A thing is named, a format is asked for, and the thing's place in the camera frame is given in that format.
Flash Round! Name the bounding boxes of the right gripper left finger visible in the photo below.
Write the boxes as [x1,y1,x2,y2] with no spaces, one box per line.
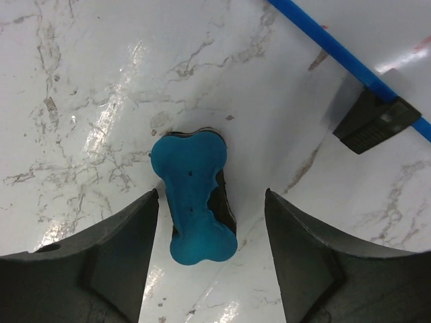
[1,190,159,322]

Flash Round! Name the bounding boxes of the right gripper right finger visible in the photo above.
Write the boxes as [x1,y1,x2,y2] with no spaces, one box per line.
[265,190,430,322]

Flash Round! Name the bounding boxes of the small whiteboard right foot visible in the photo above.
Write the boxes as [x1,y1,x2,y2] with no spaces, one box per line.
[333,87,422,155]

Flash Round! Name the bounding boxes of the small blue-framed whiteboard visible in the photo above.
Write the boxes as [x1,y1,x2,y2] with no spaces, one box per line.
[271,1,430,139]

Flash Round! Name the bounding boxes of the blue bone-shaped eraser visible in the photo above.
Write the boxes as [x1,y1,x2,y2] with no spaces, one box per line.
[150,128,238,265]

